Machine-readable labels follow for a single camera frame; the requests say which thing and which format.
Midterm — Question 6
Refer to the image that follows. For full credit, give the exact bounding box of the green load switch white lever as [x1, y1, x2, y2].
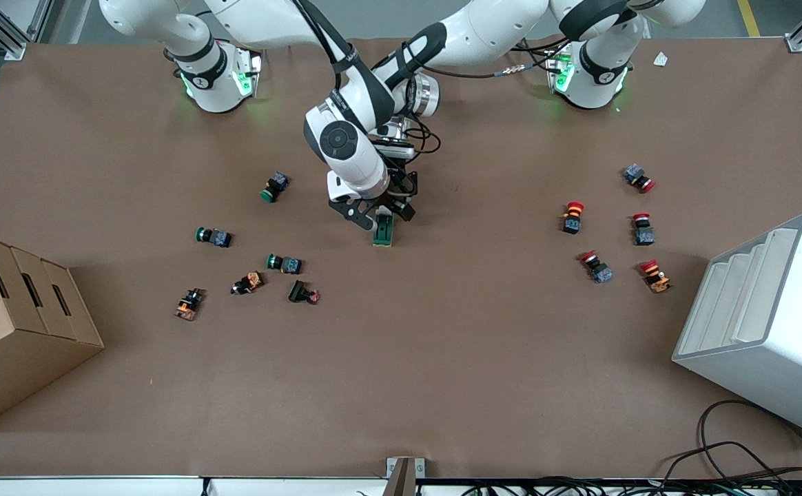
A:
[372, 212, 397, 248]

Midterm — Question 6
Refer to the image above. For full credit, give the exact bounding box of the black push button orange block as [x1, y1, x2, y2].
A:
[231, 271, 265, 296]
[174, 288, 205, 322]

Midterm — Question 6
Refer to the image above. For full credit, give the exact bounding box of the brown paper table cover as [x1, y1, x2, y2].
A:
[0, 34, 802, 479]

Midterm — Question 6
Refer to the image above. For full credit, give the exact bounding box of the red push button orange block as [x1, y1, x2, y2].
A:
[640, 259, 672, 294]
[561, 201, 586, 235]

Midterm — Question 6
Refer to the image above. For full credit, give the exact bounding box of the brown cardboard box with slots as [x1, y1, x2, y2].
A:
[0, 230, 105, 433]

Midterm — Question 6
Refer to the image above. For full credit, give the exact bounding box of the white stepped plastic rack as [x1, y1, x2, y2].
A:
[672, 213, 802, 443]

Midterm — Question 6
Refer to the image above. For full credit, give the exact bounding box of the black switch with red lens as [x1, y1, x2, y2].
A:
[288, 280, 321, 305]

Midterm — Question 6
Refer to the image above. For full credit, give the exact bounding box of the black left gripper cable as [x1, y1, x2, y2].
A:
[401, 41, 562, 161]

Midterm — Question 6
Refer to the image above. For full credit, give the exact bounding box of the small metal bracket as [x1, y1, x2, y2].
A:
[386, 457, 426, 496]

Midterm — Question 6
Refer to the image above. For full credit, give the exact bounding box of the black cable bundle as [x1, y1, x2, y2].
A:
[435, 441, 802, 496]

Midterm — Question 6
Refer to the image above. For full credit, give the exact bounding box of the looped black cable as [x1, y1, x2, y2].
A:
[697, 400, 802, 483]

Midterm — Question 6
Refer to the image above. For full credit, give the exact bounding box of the white table edge rail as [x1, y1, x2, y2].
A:
[0, 475, 388, 496]

